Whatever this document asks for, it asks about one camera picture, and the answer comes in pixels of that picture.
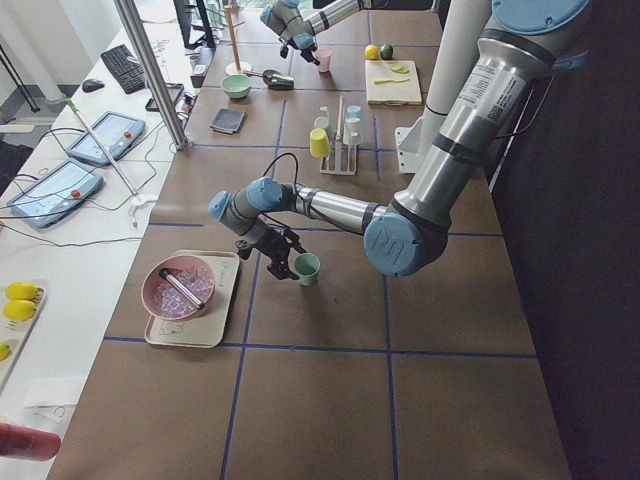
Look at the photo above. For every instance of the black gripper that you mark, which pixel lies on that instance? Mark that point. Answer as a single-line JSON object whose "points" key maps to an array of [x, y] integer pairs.
{"points": [[301, 49], [273, 245]]}

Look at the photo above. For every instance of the mint green cup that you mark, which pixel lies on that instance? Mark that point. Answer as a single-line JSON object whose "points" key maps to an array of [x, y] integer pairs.
{"points": [[307, 267]]}

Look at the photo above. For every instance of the pink cup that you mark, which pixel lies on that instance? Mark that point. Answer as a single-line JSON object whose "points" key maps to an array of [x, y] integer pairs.
{"points": [[323, 57]]}

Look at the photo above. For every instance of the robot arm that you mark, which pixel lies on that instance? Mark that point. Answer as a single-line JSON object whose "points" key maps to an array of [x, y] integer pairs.
{"points": [[294, 31], [490, 52]]}

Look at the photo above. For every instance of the white cup front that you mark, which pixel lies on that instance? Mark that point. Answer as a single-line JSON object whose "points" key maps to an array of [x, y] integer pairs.
{"points": [[322, 122]]}

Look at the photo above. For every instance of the white cup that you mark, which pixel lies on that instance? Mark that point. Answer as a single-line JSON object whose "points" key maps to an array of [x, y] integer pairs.
{"points": [[322, 122], [352, 131]]}

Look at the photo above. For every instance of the light blue cup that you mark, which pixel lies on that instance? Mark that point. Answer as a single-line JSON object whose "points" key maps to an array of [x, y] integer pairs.
{"points": [[354, 111]]}

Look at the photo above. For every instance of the yellow cup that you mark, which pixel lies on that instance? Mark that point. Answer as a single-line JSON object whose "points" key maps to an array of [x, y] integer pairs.
{"points": [[319, 144]]}

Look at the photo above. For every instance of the white cup back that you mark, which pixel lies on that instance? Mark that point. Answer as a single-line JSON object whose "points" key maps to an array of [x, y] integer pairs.
{"points": [[352, 131]]}

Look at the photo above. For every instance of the steel scoop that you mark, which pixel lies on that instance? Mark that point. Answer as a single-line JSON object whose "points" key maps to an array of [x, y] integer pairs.
{"points": [[273, 79]]}

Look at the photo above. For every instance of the wooden mug tree stand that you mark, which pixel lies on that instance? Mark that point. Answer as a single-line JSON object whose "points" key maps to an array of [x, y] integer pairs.
{"points": [[237, 66]]}

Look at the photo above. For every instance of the mint green bowl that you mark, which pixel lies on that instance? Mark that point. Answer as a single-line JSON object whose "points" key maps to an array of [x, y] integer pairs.
{"points": [[236, 86]]}

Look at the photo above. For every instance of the whole yellow lemon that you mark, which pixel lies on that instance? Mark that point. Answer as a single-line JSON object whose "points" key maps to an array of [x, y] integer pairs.
{"points": [[371, 52]]}

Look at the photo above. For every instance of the green avocado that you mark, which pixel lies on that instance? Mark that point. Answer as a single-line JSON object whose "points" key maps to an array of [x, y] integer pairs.
{"points": [[386, 52]]}

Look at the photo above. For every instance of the grey folded cloth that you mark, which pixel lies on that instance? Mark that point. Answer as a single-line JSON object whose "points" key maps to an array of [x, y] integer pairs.
{"points": [[228, 121]]}

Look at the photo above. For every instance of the bamboo cutting board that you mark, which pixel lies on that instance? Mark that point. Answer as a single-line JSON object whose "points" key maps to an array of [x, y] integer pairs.
{"points": [[408, 93]]}

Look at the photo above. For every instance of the yellow plastic knife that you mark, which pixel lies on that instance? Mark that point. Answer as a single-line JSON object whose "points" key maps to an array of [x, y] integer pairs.
{"points": [[380, 81]]}

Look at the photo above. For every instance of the cream plastic tray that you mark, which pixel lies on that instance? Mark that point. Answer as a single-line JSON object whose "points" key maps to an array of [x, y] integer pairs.
{"points": [[206, 330]]}

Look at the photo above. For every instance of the pink bowl with ice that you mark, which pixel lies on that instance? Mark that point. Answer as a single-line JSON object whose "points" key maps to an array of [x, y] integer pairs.
{"points": [[161, 300]]}

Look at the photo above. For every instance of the black keyboard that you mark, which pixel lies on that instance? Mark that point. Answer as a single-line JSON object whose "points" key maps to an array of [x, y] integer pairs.
{"points": [[126, 72]]}

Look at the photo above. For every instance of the teach pendant far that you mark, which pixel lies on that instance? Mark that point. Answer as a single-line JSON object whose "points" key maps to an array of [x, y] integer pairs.
{"points": [[117, 133]]}

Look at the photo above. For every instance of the teach pendant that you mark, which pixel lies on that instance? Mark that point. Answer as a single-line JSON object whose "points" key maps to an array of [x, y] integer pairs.
{"points": [[56, 194], [117, 133]]}

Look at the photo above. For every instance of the black computer mouse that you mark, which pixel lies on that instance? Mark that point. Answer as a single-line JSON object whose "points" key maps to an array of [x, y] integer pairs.
{"points": [[92, 85]]}

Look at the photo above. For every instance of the teach pendant near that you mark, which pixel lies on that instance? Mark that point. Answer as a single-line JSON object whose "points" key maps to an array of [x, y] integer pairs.
{"points": [[56, 194]]}

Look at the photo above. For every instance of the white stick tool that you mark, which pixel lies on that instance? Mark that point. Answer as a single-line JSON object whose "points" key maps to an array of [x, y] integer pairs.
{"points": [[138, 199]]}

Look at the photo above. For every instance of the yellow mango lower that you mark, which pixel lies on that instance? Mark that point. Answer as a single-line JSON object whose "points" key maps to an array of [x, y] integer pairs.
{"points": [[19, 310]]}

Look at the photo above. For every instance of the yellow mango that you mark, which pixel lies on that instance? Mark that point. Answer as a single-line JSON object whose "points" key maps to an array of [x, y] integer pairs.
{"points": [[22, 291], [19, 310]]}

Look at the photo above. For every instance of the yellow mango top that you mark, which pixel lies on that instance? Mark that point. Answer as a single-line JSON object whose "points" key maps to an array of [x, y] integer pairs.
{"points": [[22, 291]]}

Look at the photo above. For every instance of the red cylinder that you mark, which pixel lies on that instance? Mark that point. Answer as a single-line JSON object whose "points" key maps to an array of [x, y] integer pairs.
{"points": [[20, 442]]}

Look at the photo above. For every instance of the white wire cup holder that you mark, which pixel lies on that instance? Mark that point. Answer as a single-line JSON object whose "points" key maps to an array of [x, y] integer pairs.
{"points": [[343, 158]]}

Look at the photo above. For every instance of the metal ice scoop handle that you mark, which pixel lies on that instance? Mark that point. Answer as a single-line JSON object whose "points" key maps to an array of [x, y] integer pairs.
{"points": [[181, 288]]}

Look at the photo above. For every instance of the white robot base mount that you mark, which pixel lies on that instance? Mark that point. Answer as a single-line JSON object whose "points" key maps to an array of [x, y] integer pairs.
{"points": [[410, 150]]}

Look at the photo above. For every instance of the aluminium frame post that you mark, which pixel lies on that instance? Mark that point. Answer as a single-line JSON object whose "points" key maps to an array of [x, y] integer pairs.
{"points": [[137, 35]]}

